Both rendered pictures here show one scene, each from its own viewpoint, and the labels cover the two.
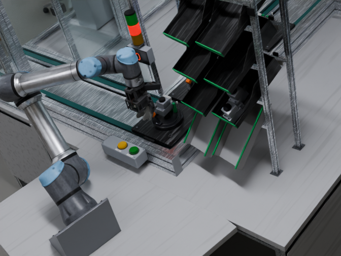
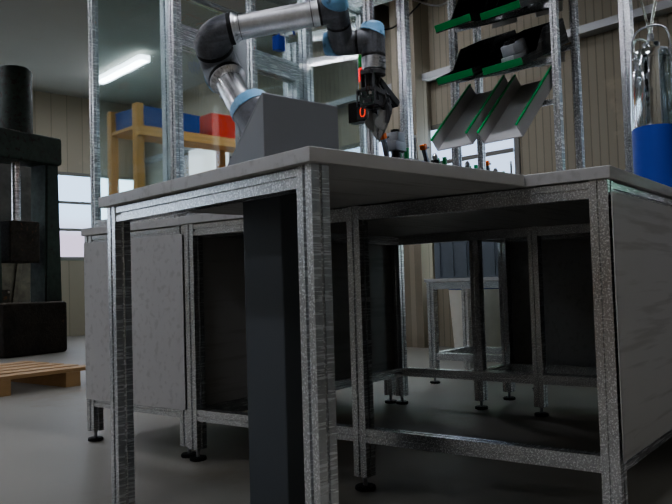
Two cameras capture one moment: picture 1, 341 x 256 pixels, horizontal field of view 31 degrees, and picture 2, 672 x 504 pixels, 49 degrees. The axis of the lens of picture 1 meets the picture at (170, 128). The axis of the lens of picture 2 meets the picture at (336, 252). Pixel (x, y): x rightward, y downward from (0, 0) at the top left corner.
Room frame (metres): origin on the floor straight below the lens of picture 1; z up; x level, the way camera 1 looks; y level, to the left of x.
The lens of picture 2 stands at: (-0.16, 0.74, 0.60)
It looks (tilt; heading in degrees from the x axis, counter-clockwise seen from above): 3 degrees up; 347
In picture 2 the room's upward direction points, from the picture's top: 2 degrees counter-clockwise
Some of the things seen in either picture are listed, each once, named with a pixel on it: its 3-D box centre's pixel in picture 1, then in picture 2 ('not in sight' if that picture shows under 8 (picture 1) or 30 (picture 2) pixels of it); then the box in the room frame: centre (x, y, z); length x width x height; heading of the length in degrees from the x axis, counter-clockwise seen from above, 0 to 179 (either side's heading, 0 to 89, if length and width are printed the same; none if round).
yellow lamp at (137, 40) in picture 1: (137, 37); not in sight; (2.32, 0.03, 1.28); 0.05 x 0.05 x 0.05
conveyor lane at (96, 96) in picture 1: (127, 108); not in sight; (2.35, 0.17, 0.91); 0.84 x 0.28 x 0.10; 40
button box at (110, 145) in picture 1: (124, 151); not in sight; (2.03, 0.22, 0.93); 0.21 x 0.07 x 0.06; 40
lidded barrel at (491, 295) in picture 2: not in sight; (477, 319); (5.40, -1.72, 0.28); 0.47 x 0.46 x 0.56; 119
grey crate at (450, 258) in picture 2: not in sight; (495, 257); (3.88, -1.18, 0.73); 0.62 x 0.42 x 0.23; 40
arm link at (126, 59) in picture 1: (128, 62); (371, 40); (2.03, 0.09, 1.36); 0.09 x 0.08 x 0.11; 69
